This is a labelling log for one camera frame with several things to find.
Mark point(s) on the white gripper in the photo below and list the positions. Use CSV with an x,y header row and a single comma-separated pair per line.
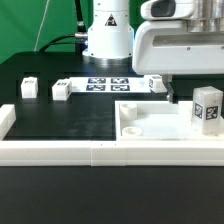
x,y
167,48

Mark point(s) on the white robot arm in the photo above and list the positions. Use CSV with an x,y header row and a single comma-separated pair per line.
x,y
111,38

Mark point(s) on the white U-shaped fence frame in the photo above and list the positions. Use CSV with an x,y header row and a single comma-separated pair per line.
x,y
104,153

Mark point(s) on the white square tabletop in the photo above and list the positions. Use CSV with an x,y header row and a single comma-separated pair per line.
x,y
158,120

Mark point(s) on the white marker tag sheet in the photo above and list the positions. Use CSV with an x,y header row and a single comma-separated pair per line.
x,y
109,84

